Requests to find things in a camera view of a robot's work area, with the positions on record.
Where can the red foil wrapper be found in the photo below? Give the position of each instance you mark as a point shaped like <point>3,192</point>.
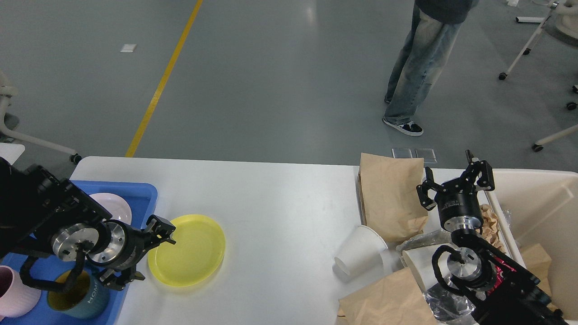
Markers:
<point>503,271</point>

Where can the crumpled brown paper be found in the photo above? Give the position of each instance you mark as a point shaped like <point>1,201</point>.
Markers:
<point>490,228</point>

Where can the clear plastic wrap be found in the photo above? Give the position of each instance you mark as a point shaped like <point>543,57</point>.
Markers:
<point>447,308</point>

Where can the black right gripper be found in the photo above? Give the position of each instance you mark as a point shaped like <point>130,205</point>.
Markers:
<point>457,202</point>

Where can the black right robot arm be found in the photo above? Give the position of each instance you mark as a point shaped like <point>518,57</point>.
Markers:
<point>502,291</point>

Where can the blue plastic tray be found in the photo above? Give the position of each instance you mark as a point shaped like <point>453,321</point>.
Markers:
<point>142,198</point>

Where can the white rolling stand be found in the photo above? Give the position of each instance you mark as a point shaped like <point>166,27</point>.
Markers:
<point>532,40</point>

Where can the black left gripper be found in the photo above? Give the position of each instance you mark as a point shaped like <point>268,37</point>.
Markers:
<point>125,246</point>

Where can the white paper cup lying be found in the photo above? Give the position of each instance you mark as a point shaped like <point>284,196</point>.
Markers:
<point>359,251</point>

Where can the large brown paper bag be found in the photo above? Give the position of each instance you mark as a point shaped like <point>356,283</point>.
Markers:
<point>387,189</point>

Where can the floor outlet plate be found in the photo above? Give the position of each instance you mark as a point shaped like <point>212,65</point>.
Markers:
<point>428,155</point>

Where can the cardboard piece in bin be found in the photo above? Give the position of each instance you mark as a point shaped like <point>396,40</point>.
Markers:
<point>538,262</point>

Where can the pink ribbed cup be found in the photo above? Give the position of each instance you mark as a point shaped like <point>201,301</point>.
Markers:
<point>16,298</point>

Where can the person in jeans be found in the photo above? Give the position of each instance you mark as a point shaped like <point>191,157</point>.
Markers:
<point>435,25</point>

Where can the lower brown paper bag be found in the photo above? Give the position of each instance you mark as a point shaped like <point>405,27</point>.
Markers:
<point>395,299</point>

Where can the yellow plastic plate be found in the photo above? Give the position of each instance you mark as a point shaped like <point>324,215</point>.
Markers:
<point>198,252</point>

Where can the teal mug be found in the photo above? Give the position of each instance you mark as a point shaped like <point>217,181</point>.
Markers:
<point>87,298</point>

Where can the pink plate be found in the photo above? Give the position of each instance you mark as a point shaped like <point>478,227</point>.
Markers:
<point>117,206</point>

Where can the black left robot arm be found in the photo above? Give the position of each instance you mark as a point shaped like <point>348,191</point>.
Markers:
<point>41,216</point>

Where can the beige plastic bin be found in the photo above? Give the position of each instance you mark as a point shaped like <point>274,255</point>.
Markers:
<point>544,208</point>

